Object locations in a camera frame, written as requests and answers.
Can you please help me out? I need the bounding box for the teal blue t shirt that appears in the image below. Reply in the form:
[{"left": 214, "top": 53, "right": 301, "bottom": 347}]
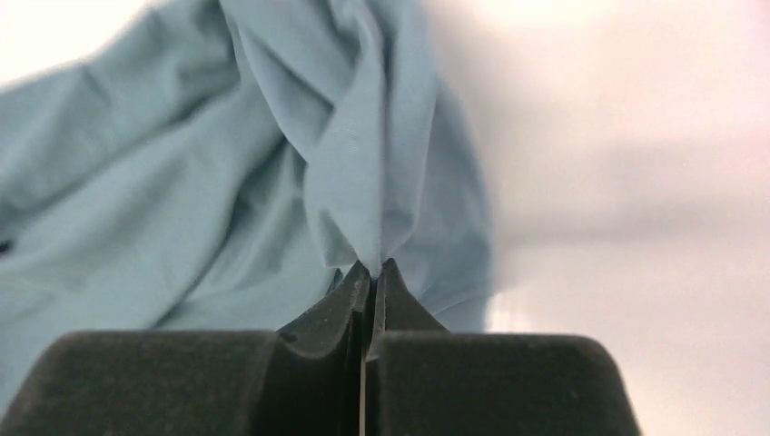
[{"left": 1, "top": 1, "right": 493, "bottom": 407}]

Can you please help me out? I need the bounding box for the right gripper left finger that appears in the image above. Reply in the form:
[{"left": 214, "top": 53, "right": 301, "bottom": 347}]
[{"left": 1, "top": 264, "right": 370, "bottom": 435}]

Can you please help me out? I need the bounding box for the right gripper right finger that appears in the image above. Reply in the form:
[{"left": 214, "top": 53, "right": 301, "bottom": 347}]
[{"left": 364, "top": 260, "right": 641, "bottom": 435}]

